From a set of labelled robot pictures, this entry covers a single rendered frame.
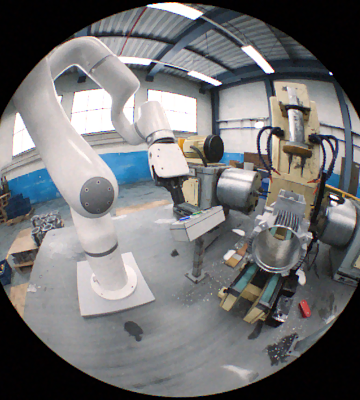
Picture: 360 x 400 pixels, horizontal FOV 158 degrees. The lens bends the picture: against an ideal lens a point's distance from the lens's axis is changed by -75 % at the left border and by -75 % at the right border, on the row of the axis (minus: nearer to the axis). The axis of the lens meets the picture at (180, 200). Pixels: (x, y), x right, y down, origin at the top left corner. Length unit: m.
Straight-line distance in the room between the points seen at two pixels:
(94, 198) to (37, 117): 0.22
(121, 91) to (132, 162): 5.38
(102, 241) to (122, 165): 5.34
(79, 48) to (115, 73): 0.15
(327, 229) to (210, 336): 0.60
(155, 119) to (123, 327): 0.63
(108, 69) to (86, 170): 0.26
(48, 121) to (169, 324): 0.58
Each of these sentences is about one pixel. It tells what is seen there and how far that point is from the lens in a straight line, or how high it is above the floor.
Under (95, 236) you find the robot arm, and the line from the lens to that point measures 0.36.
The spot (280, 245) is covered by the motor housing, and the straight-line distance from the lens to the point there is 0.58.
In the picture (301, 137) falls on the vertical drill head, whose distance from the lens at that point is 0.76.
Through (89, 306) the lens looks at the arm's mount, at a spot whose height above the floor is 0.82.
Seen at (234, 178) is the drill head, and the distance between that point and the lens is 0.73.
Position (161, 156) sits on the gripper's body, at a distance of 0.35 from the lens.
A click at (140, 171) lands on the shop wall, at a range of 5.84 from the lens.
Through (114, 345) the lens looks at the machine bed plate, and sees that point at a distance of 0.48.
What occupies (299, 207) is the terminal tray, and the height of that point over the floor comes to 1.13.
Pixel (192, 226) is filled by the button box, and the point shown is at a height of 1.07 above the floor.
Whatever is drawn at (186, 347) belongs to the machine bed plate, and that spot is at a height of 0.80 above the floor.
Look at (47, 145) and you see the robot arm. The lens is 0.31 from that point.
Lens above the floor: 1.25
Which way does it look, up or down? 20 degrees down
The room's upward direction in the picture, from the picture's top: straight up
